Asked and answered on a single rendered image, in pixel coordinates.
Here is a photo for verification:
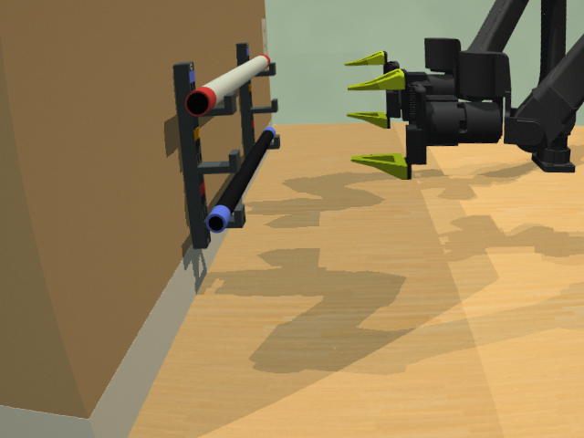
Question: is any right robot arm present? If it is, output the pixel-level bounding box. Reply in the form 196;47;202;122
408;0;576;172

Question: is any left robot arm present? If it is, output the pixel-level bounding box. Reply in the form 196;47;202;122
459;34;584;153

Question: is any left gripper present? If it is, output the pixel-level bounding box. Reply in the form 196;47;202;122
348;69;465;180

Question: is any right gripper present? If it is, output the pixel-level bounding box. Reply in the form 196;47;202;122
345;51;401;129

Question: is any black metal bar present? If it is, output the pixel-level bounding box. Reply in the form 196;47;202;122
206;127;276;233

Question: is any white tube with red ends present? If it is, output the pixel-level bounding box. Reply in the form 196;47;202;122
185;54;270;117

